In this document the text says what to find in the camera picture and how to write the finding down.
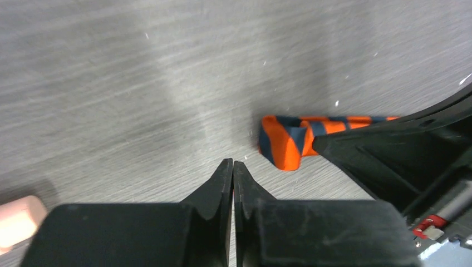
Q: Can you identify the orange navy striped tie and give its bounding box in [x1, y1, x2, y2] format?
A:
[258, 115, 398, 171]

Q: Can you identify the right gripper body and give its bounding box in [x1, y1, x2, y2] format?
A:
[313, 85, 471, 228]

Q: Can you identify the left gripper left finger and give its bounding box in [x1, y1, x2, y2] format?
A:
[21, 159, 233, 266]

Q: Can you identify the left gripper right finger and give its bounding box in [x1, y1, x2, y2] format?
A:
[233, 161, 422, 266]

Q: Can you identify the wooden cylinder peg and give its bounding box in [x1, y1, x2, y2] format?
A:
[1, 195, 47, 255]

